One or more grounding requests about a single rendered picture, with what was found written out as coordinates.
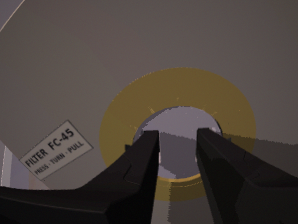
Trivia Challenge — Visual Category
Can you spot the white cylinder with two slots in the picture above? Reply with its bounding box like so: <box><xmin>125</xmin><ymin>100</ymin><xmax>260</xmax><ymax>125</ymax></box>
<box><xmin>133</xmin><ymin>105</ymin><xmax>221</xmax><ymax>180</ymax></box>

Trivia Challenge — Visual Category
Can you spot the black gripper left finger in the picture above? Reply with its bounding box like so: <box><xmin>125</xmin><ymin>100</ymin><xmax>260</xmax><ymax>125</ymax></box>
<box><xmin>0</xmin><ymin>131</ymin><xmax>160</xmax><ymax>224</ymax></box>

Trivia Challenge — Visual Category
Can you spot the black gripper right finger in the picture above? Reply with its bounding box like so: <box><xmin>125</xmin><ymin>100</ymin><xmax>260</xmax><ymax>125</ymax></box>
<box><xmin>196</xmin><ymin>128</ymin><xmax>298</xmax><ymax>224</ymax></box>

